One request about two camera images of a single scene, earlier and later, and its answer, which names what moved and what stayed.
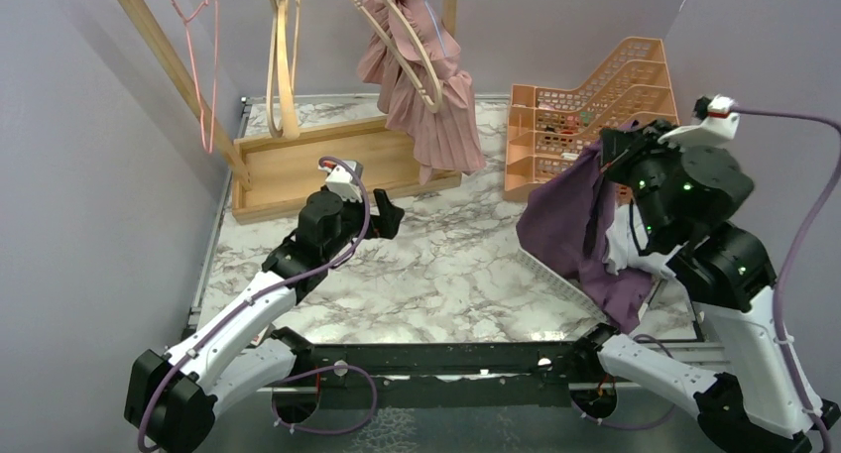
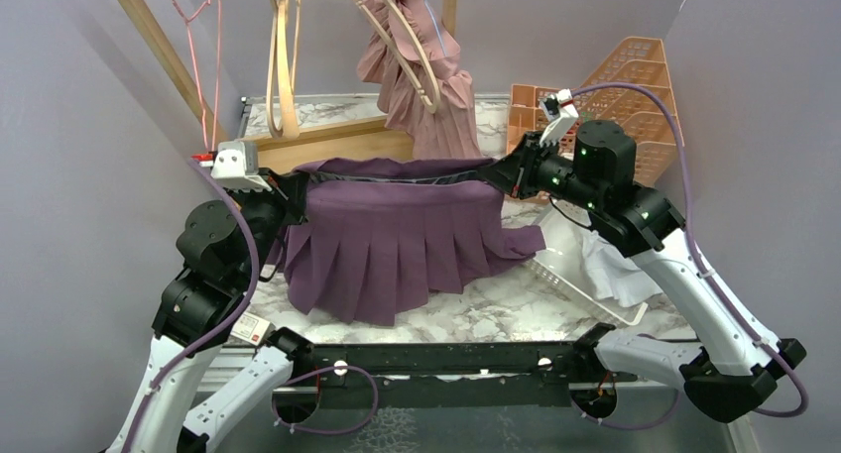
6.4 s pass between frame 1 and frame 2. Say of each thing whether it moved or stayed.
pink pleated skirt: stayed
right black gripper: moved
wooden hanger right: stayed
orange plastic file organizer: stayed
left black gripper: moved
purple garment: moved
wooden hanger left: stayed
